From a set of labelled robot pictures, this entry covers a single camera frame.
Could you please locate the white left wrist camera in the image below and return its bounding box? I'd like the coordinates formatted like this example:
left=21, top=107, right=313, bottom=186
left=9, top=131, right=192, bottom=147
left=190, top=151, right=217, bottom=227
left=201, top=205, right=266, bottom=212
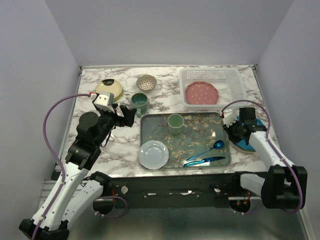
left=90, top=91, right=115, bottom=113

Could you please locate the patterned small ceramic bowl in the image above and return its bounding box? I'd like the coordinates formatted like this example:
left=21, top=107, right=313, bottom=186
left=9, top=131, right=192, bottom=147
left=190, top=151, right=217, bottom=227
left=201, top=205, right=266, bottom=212
left=136, top=74, right=157, bottom=91

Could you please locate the light green ceramic cup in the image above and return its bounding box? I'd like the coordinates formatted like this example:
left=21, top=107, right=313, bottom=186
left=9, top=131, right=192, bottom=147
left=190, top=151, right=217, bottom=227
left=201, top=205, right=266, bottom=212
left=167, top=113, right=184, bottom=135

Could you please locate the cream plate with black mark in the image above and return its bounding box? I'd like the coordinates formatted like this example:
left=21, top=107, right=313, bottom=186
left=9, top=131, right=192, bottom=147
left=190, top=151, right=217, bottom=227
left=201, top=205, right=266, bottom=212
left=95, top=78, right=121, bottom=95

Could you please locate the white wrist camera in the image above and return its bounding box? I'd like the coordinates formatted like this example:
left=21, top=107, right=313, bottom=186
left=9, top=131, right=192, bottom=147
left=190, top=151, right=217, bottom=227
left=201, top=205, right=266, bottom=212
left=90, top=91, right=115, bottom=113
left=220, top=108, right=238, bottom=128

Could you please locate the blue metallic spoon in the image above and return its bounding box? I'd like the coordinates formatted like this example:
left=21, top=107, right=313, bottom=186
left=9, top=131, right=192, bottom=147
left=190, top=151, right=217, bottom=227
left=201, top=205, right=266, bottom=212
left=186, top=140, right=225, bottom=162

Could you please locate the pale aqua brown-rimmed plate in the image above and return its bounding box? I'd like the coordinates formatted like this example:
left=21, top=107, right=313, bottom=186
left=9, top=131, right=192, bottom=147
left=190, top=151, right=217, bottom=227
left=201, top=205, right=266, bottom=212
left=228, top=139, right=256, bottom=153

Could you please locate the white perforated plastic bin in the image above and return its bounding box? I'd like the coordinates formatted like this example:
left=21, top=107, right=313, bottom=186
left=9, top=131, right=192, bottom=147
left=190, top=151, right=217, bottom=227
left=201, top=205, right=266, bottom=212
left=178, top=67, right=247, bottom=110

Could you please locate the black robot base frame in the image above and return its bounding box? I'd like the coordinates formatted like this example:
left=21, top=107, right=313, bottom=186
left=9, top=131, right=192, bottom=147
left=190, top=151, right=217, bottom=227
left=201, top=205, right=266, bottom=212
left=93, top=172, right=257, bottom=213

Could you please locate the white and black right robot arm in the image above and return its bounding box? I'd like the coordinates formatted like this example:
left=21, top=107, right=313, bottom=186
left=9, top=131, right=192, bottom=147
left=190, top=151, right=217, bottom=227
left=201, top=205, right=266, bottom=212
left=221, top=107, right=308, bottom=213

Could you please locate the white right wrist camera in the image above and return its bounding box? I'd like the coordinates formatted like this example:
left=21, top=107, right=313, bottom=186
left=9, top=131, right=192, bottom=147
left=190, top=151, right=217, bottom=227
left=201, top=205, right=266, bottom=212
left=220, top=108, right=238, bottom=128

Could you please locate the blue polka dot plate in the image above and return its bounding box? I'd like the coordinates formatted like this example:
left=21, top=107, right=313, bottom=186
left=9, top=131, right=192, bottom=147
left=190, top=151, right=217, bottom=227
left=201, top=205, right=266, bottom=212
left=223, top=115, right=267, bottom=152

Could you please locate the blue metallic knife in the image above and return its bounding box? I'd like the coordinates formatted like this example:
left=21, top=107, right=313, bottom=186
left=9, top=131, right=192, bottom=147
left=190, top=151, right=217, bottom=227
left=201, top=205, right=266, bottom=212
left=183, top=156, right=225, bottom=167

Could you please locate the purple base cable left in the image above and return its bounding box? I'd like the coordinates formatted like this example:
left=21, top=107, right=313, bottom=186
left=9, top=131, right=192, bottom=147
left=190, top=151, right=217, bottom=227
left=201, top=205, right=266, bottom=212
left=93, top=194, right=128, bottom=219

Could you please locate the teal glazed ceramic mug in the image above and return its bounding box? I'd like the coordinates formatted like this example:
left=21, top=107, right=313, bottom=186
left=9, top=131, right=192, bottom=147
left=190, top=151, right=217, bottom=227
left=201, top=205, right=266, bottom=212
left=130, top=92, right=150, bottom=118

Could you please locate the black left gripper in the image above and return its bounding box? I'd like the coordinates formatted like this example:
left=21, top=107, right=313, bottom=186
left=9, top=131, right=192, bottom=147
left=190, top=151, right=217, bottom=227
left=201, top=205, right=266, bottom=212
left=95, top=103, right=137, bottom=147

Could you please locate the light blue scalloped plate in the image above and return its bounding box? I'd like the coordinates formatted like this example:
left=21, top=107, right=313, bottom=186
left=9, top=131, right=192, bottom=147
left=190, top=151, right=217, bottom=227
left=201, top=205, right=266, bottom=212
left=138, top=140, right=169, bottom=170

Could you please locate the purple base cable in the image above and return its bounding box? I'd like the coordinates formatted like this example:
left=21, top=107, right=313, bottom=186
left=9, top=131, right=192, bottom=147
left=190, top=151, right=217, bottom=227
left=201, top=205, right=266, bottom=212
left=93, top=194, right=128, bottom=219
left=233, top=202, right=266, bottom=216

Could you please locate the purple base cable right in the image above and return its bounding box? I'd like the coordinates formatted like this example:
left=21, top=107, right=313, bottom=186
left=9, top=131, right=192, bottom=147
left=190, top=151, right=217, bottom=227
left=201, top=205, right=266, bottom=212
left=233, top=202, right=266, bottom=216

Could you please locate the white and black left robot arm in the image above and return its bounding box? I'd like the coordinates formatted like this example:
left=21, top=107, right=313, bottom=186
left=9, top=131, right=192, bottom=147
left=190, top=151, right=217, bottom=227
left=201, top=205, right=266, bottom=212
left=19, top=105, right=137, bottom=240

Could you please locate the pink polka dot plate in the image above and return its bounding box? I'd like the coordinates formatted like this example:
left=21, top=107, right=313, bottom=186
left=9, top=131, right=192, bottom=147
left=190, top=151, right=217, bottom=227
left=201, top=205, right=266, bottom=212
left=184, top=81, right=219, bottom=105

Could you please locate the teal floral serving tray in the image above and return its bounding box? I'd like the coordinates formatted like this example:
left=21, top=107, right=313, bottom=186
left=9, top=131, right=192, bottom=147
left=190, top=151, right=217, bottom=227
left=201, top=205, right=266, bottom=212
left=140, top=112, right=231, bottom=170

